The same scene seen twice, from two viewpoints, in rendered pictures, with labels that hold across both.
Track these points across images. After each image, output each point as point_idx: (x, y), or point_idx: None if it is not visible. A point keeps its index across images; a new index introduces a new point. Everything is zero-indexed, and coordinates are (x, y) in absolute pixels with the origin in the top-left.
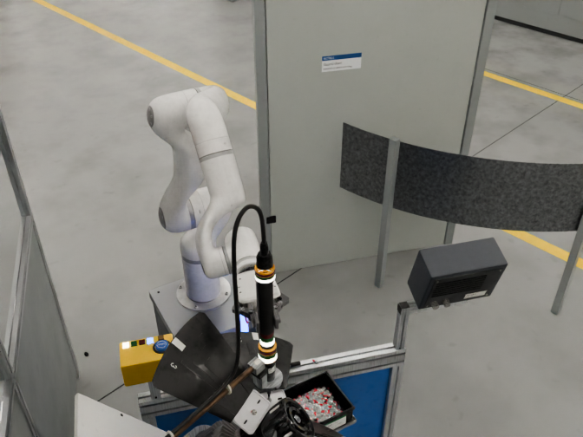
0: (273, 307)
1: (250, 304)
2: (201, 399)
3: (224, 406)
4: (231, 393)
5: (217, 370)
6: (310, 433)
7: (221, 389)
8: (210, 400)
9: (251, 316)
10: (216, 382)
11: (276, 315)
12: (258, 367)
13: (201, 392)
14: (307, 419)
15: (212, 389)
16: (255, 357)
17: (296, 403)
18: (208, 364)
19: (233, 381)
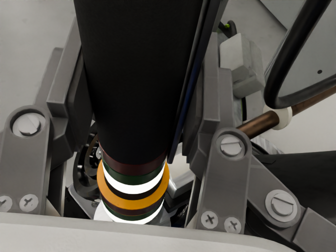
0: (49, 115)
1: (223, 208)
2: (323, 157)
3: (258, 159)
4: (263, 111)
5: (297, 197)
6: (90, 136)
7: (299, 90)
8: (325, 79)
9: (231, 113)
10: (291, 180)
11: (72, 38)
12: (180, 145)
13: (329, 163)
14: (78, 170)
15: (299, 171)
16: (179, 183)
17: (86, 188)
18: (334, 205)
19: (258, 122)
